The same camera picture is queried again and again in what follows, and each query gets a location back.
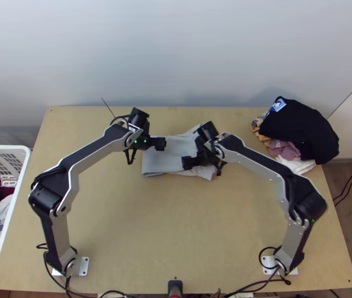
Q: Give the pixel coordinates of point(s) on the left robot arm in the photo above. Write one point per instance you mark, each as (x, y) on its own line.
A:
(70, 173)

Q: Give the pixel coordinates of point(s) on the white laundry basket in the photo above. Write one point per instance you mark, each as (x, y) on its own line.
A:
(20, 173)

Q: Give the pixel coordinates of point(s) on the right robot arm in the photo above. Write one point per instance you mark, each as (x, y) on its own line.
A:
(265, 173)

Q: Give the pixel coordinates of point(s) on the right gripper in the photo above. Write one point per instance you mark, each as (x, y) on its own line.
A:
(199, 160)

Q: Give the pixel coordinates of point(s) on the grey t-shirt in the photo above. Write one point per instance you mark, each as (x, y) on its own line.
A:
(163, 161)

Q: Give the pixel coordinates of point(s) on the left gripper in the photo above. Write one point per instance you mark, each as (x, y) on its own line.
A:
(158, 144)

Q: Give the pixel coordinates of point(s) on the pile of folded clothes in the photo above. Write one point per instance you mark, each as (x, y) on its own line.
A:
(300, 133)

